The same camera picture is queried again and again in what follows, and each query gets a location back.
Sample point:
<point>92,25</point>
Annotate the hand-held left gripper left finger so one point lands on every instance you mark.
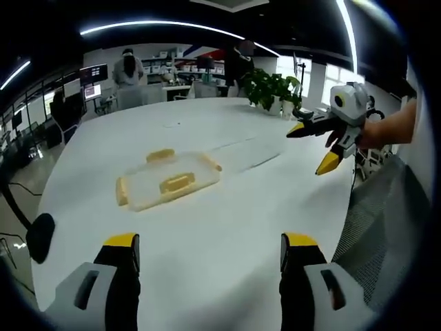
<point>103,293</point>

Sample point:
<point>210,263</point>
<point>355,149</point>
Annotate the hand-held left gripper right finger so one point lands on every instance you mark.
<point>310,293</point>

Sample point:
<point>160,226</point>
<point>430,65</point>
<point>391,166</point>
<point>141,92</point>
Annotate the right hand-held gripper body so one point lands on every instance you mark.
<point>355,103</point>

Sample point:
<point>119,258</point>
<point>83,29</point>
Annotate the clear container lid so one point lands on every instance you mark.
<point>165,172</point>

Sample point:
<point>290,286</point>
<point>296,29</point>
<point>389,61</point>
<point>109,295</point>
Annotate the person's right hand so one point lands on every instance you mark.
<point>370,134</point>

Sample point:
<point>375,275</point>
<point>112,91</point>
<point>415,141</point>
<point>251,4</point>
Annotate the small white plant pot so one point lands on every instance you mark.
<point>287,109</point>

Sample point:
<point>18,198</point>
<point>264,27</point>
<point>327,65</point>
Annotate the black tripod stand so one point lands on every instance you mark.
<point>302,76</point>

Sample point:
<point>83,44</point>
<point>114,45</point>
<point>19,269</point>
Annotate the green potted plant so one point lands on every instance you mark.
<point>265,86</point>

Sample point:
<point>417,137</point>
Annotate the grey mesh office chair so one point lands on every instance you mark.
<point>386,220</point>

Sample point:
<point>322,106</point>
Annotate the black office chair headrest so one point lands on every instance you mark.
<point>40,238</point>

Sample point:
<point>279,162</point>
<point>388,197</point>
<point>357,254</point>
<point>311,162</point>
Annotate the white storage shelves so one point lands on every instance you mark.
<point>186,62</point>

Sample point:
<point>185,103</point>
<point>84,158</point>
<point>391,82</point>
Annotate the long curved ceiling light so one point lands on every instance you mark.
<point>172,25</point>

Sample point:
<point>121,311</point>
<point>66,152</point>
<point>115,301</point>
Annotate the dark office chair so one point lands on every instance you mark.
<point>65,113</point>

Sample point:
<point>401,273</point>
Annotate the small computer screen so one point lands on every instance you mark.
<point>92,92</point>

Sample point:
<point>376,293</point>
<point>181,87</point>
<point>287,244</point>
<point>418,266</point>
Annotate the black monitor screen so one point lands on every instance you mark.
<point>93,73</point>

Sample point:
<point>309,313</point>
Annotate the short ceiling light strip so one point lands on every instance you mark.
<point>13,75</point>

